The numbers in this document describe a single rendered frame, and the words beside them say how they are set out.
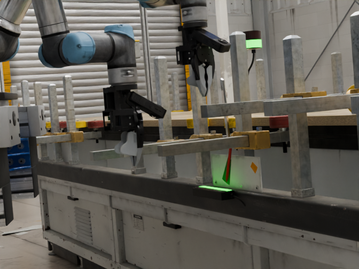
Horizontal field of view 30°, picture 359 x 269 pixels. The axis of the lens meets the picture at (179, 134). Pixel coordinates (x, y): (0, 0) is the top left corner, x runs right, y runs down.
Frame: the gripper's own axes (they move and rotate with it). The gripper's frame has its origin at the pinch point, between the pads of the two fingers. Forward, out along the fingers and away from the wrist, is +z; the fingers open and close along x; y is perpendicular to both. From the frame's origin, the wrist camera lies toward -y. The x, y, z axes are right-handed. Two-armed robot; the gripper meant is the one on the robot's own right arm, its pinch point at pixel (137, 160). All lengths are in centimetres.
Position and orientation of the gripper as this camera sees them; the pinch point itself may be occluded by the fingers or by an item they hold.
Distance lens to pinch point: 175.5
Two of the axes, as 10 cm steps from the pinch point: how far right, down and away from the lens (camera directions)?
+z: 0.8, 10.0, 0.5
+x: 4.8, 0.1, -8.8
